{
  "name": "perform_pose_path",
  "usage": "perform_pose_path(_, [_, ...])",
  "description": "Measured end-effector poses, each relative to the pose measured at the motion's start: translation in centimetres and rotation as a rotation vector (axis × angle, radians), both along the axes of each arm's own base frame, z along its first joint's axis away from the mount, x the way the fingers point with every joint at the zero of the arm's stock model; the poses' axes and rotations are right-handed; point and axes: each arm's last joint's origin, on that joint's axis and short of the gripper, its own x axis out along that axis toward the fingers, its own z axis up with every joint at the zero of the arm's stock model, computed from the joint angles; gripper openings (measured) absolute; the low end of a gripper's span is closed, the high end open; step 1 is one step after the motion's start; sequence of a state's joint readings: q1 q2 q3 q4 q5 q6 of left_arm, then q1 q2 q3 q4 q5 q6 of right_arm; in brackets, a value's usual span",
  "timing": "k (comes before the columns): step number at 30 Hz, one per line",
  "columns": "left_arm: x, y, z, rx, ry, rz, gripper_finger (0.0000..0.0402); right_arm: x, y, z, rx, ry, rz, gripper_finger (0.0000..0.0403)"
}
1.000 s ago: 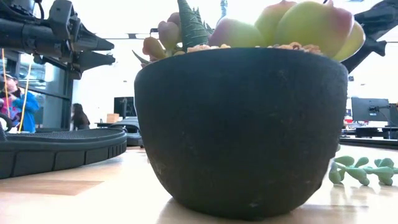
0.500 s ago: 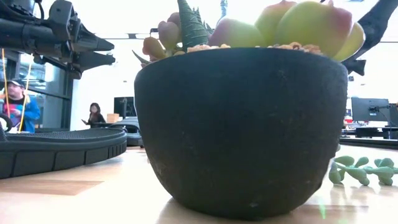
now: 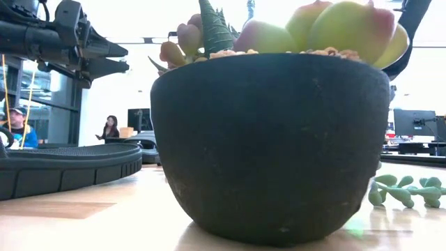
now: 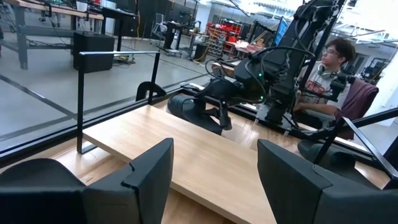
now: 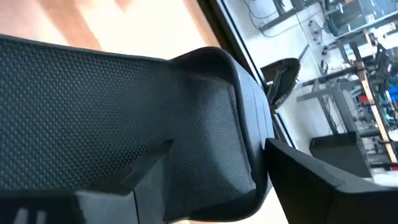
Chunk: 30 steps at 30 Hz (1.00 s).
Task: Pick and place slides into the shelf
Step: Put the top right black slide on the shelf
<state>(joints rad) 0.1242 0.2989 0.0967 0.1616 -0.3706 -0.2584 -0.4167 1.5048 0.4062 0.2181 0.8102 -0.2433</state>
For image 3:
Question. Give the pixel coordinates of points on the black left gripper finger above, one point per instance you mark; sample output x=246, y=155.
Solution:
x=104, y=68
x=101, y=47

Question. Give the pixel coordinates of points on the large green pink succulent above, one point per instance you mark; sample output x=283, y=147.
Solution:
x=348, y=31

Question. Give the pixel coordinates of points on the black table edge rail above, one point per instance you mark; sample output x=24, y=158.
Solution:
x=414, y=159

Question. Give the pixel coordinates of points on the orange gravel filling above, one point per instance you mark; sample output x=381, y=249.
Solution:
x=226, y=53

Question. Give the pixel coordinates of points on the teal spiky plant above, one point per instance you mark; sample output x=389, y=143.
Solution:
x=250, y=8

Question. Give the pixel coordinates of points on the green succulent sprig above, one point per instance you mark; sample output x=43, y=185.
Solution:
x=400, y=193

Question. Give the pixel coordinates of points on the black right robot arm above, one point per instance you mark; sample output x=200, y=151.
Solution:
x=414, y=21

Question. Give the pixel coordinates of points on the small pink brown succulent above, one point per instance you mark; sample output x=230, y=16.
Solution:
x=188, y=36

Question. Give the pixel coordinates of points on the person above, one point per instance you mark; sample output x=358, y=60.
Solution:
x=111, y=129
x=21, y=130

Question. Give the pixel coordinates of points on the small red object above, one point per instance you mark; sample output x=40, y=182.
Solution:
x=390, y=133

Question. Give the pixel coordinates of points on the cardboard box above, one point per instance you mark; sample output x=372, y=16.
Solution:
x=126, y=132

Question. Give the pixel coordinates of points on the dark office desk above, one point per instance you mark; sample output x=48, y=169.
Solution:
x=115, y=139
x=414, y=148

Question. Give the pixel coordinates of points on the black computer monitor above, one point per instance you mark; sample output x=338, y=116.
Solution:
x=139, y=120
x=442, y=129
x=407, y=122

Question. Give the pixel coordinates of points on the black framed glass partition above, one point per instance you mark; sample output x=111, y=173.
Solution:
x=66, y=115

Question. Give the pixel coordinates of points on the black slide sandal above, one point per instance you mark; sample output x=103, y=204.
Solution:
x=69, y=167
x=149, y=155

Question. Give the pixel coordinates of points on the striped green spiky succulent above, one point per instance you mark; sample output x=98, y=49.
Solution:
x=214, y=31

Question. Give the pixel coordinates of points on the black round plant pot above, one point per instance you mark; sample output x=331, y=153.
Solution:
x=271, y=150

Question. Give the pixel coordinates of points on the small black wall box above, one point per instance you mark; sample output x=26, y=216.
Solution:
x=393, y=90

